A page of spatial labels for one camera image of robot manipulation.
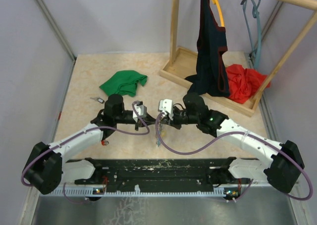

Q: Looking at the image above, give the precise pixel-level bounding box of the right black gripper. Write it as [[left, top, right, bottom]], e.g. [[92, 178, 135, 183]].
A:
[[160, 108, 199, 130]]

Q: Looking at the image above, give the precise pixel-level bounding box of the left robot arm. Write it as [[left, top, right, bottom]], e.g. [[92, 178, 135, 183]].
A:
[[21, 94, 155, 195]]

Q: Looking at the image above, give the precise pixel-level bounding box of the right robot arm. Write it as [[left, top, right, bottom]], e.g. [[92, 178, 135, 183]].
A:
[[157, 93, 305, 193]]

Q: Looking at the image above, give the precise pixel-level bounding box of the green cloth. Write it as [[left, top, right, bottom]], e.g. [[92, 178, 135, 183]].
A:
[[99, 70, 148, 97]]

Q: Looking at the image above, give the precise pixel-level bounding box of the red key tag with key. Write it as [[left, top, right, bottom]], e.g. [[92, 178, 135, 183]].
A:
[[101, 140, 109, 146]]

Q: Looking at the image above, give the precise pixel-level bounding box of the dark navy garment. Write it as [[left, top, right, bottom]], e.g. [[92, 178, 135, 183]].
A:
[[185, 0, 230, 97]]

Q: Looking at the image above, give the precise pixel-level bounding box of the red cloth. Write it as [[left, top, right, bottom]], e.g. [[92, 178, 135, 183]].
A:
[[226, 64, 267, 104]]

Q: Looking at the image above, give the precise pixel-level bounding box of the grey-blue hanger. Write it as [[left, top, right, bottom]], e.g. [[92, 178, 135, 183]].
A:
[[238, 0, 270, 69]]

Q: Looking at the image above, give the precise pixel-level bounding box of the yellow hanger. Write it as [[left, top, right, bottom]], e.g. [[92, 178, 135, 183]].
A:
[[211, 0, 225, 27]]

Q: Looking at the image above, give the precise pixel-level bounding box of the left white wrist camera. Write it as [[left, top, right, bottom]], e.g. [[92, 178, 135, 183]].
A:
[[132, 101, 147, 122]]

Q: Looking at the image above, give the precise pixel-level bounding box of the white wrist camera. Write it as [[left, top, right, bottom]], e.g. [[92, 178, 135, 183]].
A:
[[158, 99, 173, 120], [132, 101, 147, 122]]

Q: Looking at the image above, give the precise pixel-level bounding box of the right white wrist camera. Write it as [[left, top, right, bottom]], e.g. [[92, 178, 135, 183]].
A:
[[158, 99, 173, 120]]

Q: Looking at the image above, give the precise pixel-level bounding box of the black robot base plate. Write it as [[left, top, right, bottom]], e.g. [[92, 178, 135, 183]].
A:
[[75, 157, 250, 193]]

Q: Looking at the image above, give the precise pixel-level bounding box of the aluminium rail frame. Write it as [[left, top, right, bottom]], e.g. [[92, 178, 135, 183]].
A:
[[29, 167, 300, 198]]

